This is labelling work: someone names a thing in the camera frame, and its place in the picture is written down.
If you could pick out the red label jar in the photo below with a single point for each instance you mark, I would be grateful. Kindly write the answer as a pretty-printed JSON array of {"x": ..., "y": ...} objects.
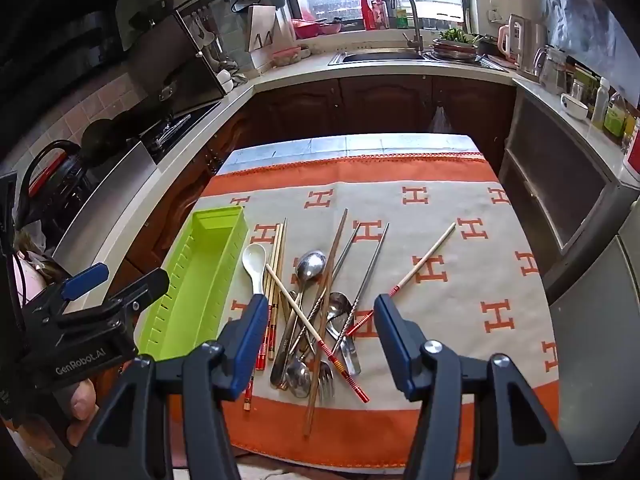
[{"x": 631, "y": 165}]

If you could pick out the glass pitcher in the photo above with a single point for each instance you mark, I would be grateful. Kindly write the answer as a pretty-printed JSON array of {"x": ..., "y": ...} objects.
[{"x": 552, "y": 72}]

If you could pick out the hanging utensil rack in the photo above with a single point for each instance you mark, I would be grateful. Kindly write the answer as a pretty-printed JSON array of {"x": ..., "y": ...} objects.
[{"x": 205, "y": 25}]

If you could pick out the steel kitchen sink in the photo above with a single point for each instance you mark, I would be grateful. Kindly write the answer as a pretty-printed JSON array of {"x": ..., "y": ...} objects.
[{"x": 380, "y": 56}]

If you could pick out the black range hood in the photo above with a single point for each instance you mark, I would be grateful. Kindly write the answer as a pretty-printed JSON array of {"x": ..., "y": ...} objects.
[{"x": 60, "y": 20}]

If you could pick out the pink bottle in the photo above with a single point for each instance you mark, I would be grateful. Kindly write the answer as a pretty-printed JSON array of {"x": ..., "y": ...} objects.
[{"x": 380, "y": 12}]

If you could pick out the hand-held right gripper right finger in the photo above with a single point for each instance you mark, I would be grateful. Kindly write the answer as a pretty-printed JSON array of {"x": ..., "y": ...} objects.
[{"x": 390, "y": 330}]

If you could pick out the steel kitchen faucet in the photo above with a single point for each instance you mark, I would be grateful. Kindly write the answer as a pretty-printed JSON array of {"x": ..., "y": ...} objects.
[{"x": 415, "y": 20}]

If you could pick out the green label bottle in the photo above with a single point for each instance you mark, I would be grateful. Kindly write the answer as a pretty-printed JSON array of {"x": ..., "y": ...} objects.
[{"x": 615, "y": 120}]

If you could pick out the pink bowl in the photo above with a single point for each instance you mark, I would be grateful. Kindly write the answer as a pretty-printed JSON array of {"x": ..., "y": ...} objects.
[{"x": 331, "y": 27}]

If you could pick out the metal chopstick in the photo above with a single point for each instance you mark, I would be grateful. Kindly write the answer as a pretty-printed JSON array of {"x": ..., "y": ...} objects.
[
  {"x": 378, "y": 247},
  {"x": 347, "y": 245}
]

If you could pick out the pink basin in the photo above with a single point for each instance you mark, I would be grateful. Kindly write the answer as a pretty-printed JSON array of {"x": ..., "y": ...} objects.
[{"x": 305, "y": 29}]

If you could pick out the pale cutting board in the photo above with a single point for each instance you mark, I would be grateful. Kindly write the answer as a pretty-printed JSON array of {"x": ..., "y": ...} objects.
[{"x": 260, "y": 22}]

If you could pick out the dark glass panel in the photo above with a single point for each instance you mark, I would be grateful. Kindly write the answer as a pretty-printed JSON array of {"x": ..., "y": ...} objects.
[{"x": 185, "y": 65}]

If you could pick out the gas stove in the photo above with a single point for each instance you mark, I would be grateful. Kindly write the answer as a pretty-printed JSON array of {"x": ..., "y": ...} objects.
[{"x": 185, "y": 127}]

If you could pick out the white ceramic spoon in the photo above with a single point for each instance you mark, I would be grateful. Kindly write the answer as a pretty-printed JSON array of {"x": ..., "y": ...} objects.
[{"x": 252, "y": 257}]

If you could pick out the colander of green vegetables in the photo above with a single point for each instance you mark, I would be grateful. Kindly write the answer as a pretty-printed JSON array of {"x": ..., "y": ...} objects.
[{"x": 455, "y": 42}]

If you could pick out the white bowl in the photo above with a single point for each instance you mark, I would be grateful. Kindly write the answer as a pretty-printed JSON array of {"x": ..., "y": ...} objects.
[{"x": 574, "y": 106}]

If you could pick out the black wok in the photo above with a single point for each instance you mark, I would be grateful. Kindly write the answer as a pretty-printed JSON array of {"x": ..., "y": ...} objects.
[{"x": 115, "y": 130}]

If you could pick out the red spray bottle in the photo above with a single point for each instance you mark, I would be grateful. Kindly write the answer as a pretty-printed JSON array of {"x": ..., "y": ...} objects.
[{"x": 367, "y": 12}]

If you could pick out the pale blue table cover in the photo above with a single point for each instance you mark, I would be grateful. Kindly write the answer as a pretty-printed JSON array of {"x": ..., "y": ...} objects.
[{"x": 350, "y": 146}]

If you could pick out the person's left hand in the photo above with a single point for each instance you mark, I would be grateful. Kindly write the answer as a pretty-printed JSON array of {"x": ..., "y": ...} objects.
[{"x": 82, "y": 402}]

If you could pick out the grey storage cabinet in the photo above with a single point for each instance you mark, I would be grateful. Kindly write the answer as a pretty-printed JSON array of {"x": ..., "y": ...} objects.
[{"x": 555, "y": 180}]

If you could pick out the orange printed blanket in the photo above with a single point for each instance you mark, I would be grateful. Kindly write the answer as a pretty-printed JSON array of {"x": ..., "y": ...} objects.
[{"x": 450, "y": 360}]

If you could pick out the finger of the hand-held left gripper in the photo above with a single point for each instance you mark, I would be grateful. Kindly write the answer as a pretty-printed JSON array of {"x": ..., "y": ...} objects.
[
  {"x": 87, "y": 279},
  {"x": 125, "y": 295}
]

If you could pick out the pale chopstick red striped end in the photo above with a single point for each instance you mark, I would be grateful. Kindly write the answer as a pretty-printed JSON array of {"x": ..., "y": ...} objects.
[
  {"x": 300, "y": 309},
  {"x": 425, "y": 254}
]

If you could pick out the silver foil wall sheet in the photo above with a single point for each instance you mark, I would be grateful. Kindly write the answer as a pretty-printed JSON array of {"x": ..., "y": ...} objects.
[{"x": 590, "y": 15}]

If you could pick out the metal fork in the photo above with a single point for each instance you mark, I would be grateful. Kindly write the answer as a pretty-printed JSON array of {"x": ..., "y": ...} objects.
[{"x": 325, "y": 375}]

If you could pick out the stainless steel board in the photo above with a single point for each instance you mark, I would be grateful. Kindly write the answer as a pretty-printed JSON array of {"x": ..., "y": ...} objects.
[{"x": 110, "y": 195}]

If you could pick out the pink food container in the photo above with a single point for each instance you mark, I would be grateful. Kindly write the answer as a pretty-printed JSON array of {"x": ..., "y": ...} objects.
[{"x": 286, "y": 56}]

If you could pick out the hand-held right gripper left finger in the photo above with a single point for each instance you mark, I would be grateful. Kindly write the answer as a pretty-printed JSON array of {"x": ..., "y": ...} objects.
[{"x": 250, "y": 342}]

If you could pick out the steel kettle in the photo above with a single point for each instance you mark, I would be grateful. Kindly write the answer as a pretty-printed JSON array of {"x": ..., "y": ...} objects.
[{"x": 539, "y": 40}]

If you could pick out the green plastic utensil tray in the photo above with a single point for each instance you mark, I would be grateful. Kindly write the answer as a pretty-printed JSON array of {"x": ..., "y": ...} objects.
[{"x": 215, "y": 250}]

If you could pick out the clear plastic bottle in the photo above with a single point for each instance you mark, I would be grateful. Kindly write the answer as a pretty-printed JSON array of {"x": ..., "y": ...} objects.
[{"x": 600, "y": 105}]

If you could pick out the wooden kitchen cabinets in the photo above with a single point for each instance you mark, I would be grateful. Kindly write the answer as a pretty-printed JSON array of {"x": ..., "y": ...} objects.
[{"x": 380, "y": 105}]

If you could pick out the large metal spoon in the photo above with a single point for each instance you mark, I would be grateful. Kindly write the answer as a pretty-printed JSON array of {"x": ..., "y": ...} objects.
[{"x": 311, "y": 266}]

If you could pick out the pink appliance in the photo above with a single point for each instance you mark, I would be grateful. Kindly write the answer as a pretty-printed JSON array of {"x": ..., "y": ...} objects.
[{"x": 32, "y": 275}]

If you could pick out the white plastic bag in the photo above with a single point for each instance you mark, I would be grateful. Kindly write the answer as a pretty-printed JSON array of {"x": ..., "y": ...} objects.
[{"x": 440, "y": 121}]

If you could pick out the grey refrigerator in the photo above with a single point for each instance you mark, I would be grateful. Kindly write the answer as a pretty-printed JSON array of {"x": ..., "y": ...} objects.
[{"x": 600, "y": 360}]

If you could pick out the white ceramic cups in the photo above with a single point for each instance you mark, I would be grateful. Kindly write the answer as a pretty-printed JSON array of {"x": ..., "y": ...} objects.
[{"x": 225, "y": 80}]

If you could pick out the brown wooden chopstick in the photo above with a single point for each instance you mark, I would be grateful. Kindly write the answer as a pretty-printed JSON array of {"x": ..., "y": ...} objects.
[{"x": 340, "y": 245}]

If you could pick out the black pressure cooker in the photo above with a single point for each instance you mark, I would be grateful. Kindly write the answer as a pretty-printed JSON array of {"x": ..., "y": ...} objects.
[{"x": 55, "y": 185}]

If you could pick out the pink white electric kettle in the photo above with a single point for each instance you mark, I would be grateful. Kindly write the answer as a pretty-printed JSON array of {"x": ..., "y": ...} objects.
[{"x": 515, "y": 40}]

